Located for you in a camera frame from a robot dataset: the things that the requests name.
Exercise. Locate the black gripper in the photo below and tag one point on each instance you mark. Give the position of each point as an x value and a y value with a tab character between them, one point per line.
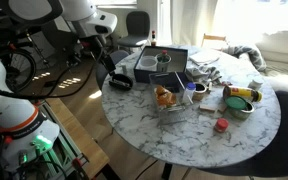
106	61

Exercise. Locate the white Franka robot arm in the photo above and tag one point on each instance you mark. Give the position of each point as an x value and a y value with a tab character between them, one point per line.
10	110

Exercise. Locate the orange bread object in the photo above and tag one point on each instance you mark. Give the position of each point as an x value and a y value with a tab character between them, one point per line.
165	96

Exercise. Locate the clear plastic fridge box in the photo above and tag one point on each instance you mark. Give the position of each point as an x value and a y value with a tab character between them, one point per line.
170	115

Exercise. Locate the dark grey dining chair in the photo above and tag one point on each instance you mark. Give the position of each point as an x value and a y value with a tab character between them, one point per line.
100	75

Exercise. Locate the small white shaker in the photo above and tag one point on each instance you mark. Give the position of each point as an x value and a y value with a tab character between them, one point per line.
124	69

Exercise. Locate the translucent white plastic bowl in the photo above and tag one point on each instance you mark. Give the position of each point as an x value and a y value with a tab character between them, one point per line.
148	63

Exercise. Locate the white cup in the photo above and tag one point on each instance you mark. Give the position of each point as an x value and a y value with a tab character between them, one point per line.
163	66

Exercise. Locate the grey office chair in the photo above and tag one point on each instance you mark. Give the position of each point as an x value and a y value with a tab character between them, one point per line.
137	28

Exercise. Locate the dark sauce bottle red cap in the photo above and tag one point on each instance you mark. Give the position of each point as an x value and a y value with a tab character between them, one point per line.
153	39

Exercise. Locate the green bottle with red cap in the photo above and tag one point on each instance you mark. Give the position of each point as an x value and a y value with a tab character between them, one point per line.
164	56

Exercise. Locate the small bottle with blue cap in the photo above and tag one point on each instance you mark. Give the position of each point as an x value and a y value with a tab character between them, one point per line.
189	94

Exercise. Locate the small wooden bowl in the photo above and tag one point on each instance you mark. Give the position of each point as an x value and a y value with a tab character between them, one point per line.
200	94

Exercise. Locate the black bicycle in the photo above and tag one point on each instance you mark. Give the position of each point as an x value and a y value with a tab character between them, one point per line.
20	70

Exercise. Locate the white paper notebook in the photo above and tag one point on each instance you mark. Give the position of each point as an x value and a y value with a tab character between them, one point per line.
204	57

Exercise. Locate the striped grey white cloth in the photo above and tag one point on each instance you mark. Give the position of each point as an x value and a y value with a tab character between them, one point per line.
205	74

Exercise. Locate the white curtain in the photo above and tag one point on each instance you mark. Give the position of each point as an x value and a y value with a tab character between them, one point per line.
192	21

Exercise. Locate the long wooden block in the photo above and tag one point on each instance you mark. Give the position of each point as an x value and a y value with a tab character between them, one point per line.
207	108

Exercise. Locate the wooden chair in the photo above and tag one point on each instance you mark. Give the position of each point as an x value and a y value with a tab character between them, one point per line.
214	38

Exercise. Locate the black table leg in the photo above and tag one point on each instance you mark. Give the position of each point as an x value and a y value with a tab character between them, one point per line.
166	171

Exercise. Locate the small wooden block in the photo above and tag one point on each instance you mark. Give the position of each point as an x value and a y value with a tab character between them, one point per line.
222	108

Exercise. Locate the small jar with red lid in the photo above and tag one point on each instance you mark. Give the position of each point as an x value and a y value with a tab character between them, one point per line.
221	125

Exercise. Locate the round tin with green lid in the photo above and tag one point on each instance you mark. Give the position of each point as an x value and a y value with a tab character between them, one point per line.
239	105

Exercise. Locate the grey white patterned blanket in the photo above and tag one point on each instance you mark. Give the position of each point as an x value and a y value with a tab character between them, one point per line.
250	55

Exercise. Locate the small white jar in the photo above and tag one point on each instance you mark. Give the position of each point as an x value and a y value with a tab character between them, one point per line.
255	84

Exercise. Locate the white sofa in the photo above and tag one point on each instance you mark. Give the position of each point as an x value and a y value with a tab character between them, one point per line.
280	46

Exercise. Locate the black round chair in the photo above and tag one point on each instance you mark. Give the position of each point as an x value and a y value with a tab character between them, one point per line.
284	140

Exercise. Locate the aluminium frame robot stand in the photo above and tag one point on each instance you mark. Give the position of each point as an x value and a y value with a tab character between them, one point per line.
64	150

